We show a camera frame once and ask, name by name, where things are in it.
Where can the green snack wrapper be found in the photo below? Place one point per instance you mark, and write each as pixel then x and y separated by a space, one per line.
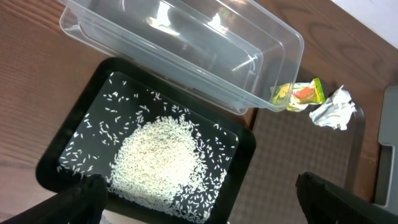
pixel 299 95

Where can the clear plastic bin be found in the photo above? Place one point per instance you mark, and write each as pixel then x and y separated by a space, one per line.
pixel 233 54

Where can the black plastic bin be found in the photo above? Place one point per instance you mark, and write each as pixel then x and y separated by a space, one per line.
pixel 77 102

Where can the dark brown serving tray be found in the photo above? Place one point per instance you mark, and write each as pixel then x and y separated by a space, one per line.
pixel 289 144

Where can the pile of white rice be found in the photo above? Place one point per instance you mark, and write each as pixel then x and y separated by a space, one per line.
pixel 150 150

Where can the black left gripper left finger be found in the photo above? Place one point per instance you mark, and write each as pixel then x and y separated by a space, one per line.
pixel 82 203

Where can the grey dishwasher rack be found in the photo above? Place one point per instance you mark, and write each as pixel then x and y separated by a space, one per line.
pixel 386 184

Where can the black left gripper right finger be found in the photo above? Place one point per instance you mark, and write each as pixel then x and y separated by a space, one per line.
pixel 323 202

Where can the crumpled white tissue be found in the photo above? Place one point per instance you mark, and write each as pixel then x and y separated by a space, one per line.
pixel 336 111

